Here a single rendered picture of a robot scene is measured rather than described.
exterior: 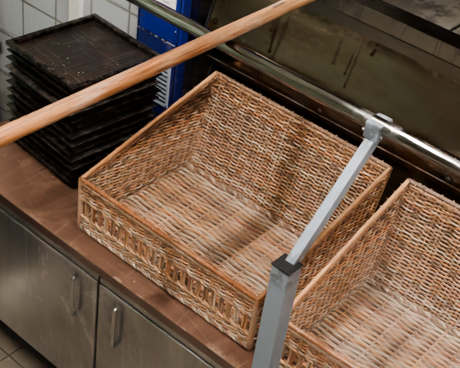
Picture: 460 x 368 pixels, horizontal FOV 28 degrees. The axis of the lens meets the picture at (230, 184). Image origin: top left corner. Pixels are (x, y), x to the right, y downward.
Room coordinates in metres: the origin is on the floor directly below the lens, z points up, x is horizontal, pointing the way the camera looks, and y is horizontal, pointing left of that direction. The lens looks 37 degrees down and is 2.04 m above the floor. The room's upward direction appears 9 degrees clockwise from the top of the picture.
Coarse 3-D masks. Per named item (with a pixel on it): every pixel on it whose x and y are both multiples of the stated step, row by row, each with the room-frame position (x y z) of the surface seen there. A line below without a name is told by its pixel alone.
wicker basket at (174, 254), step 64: (192, 128) 2.00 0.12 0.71; (256, 128) 1.95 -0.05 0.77; (320, 128) 1.87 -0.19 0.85; (128, 192) 1.82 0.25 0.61; (192, 192) 1.89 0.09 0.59; (256, 192) 1.88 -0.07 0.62; (320, 192) 1.80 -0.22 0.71; (128, 256) 1.59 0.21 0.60; (192, 256) 1.48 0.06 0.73; (256, 256) 1.67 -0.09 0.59; (320, 256) 1.55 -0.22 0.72; (256, 320) 1.38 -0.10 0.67
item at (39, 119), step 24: (288, 0) 1.78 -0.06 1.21; (312, 0) 1.84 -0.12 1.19; (240, 24) 1.65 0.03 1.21; (192, 48) 1.53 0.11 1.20; (120, 72) 1.40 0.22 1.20; (144, 72) 1.42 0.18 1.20; (72, 96) 1.29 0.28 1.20; (96, 96) 1.32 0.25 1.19; (24, 120) 1.21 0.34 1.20; (48, 120) 1.23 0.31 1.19; (0, 144) 1.15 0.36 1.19
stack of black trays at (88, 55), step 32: (32, 32) 2.06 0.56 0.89; (64, 32) 2.11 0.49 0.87; (96, 32) 2.13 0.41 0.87; (32, 64) 1.94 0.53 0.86; (64, 64) 1.95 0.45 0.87; (96, 64) 1.97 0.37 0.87; (128, 64) 1.99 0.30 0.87; (32, 96) 1.94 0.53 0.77; (64, 96) 1.86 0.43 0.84; (128, 96) 1.96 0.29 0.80; (64, 128) 1.85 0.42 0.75; (96, 128) 1.88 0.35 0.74; (128, 128) 1.96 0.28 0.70; (64, 160) 1.86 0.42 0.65; (96, 160) 1.88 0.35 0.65
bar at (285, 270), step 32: (128, 0) 1.78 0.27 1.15; (192, 32) 1.67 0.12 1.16; (256, 64) 1.57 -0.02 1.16; (320, 96) 1.49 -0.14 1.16; (384, 128) 1.40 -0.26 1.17; (352, 160) 1.38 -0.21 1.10; (448, 160) 1.33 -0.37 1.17; (320, 224) 1.30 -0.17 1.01; (288, 256) 1.26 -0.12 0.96; (288, 288) 1.23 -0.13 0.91; (288, 320) 1.25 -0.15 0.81; (256, 352) 1.24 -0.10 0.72
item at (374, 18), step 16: (320, 0) 1.94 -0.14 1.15; (336, 0) 1.92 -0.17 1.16; (352, 0) 1.90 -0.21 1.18; (368, 0) 1.91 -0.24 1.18; (352, 16) 1.89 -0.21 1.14; (368, 16) 1.87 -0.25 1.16; (384, 16) 1.85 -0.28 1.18; (400, 16) 1.85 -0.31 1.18; (416, 16) 1.86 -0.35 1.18; (400, 32) 1.82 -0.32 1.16; (416, 32) 1.80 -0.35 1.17; (432, 32) 1.80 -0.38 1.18; (448, 32) 1.81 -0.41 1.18; (432, 48) 1.77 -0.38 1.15; (448, 48) 1.75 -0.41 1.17
